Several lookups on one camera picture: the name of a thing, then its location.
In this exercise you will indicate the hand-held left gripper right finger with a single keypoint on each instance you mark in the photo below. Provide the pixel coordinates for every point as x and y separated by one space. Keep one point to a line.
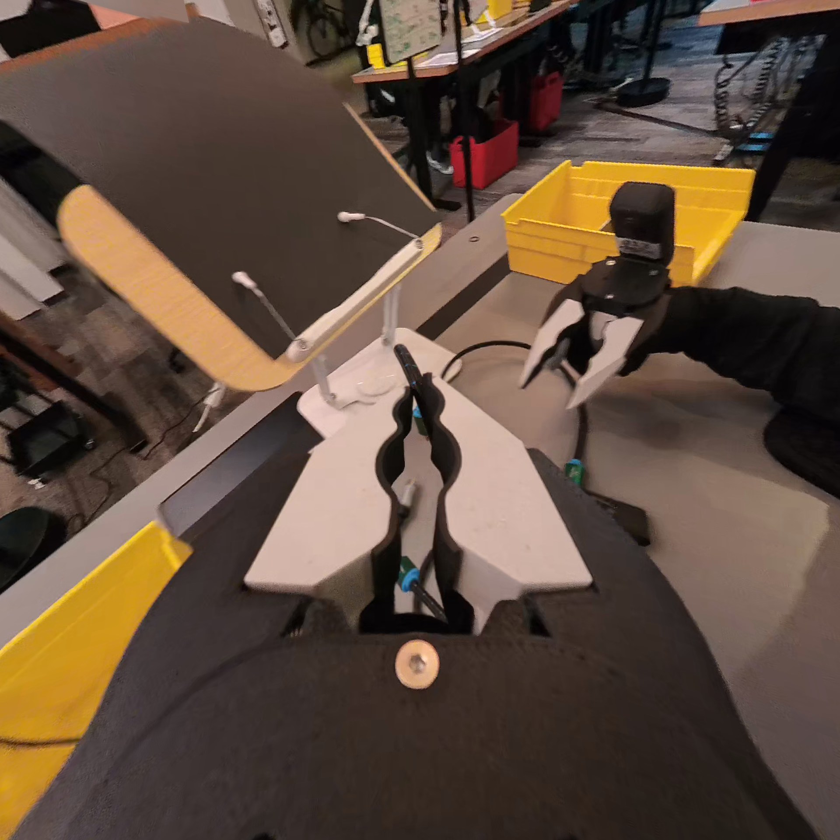
518 525

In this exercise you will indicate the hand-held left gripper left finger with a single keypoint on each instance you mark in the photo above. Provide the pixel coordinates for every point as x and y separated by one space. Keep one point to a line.
315 525

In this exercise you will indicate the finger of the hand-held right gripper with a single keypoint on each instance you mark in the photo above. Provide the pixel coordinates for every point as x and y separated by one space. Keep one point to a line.
551 328
617 348

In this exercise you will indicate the yellow plastic bin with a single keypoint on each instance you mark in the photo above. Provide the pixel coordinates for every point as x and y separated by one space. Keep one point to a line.
65 656
558 229

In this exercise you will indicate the white metal board stand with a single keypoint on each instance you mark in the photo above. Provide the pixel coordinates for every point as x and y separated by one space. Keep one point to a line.
367 400

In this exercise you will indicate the white power strip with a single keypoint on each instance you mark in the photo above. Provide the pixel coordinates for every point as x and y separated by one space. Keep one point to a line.
210 407

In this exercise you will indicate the red storage bin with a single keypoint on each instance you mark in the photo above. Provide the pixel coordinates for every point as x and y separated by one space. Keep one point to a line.
485 157
546 102

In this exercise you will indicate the black round stool seat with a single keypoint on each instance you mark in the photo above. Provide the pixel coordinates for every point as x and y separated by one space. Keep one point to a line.
807 453

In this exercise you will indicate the black utility cart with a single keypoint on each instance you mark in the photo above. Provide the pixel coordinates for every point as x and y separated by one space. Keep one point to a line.
46 433

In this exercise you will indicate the wood-edged dark board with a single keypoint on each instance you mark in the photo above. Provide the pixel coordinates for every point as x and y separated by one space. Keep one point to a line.
197 164

